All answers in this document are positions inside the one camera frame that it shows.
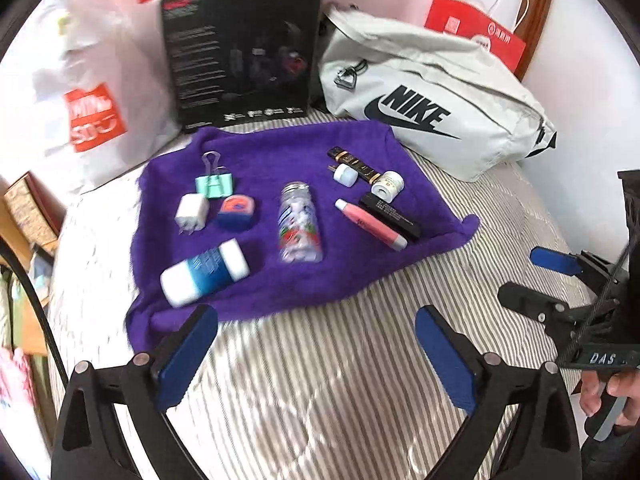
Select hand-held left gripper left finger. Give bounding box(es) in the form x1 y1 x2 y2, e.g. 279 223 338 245
50 304 219 480

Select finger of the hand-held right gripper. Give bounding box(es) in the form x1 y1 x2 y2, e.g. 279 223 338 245
497 282 597 342
530 246 617 282

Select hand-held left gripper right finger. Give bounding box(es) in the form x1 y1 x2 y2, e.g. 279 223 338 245
415 305 583 480

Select blue and white bottle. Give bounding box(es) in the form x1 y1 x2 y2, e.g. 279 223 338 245
160 240 251 307

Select white charger plug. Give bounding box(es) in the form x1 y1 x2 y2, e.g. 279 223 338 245
175 193 207 233

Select black lipstick tube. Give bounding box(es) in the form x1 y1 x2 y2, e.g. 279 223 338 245
359 191 422 241

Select orange and blue floss case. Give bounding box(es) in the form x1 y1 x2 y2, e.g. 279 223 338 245
217 194 257 231

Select pink lip gloss tube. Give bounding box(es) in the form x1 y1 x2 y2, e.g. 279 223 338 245
334 198 408 252

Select clear plastic candy bottle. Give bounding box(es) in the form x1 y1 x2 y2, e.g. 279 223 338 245
277 182 323 265

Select white jar with green label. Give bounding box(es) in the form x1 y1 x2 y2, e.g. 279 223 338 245
371 171 404 198

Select person's right hand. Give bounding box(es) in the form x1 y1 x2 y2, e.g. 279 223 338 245
579 369 640 428

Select green binder clip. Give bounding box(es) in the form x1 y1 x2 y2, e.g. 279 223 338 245
195 151 236 200

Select pink cloth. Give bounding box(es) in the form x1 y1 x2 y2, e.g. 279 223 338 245
0 345 38 461

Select purple towel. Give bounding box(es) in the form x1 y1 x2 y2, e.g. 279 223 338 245
125 119 481 351

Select grey waist bag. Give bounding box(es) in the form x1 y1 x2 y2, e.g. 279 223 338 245
317 4 558 182

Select patterned small box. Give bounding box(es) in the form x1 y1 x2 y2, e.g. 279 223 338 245
4 172 66 251

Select dark gold-labelled perfume bottle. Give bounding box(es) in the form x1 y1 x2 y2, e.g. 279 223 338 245
327 146 386 186

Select wooden headboard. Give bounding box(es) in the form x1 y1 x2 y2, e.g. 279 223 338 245
515 0 558 83

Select red paper bag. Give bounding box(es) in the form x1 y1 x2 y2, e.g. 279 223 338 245
424 0 527 81

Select black printed cardboard box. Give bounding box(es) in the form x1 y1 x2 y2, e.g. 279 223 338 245
160 0 323 135

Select white plastic shopping bag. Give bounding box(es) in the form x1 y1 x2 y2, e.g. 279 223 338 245
32 0 183 196

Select braided black cable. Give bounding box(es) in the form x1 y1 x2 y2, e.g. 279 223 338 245
556 245 632 367

